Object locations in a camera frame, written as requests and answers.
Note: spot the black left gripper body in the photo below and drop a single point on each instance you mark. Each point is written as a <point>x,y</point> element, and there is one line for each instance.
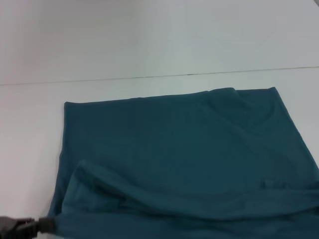
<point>17,227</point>

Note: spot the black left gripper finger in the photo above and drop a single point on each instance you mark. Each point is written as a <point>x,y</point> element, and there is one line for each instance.
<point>46,224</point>

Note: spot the teal t-shirt with FREE print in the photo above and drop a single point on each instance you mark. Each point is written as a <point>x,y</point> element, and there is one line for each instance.
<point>187,149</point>

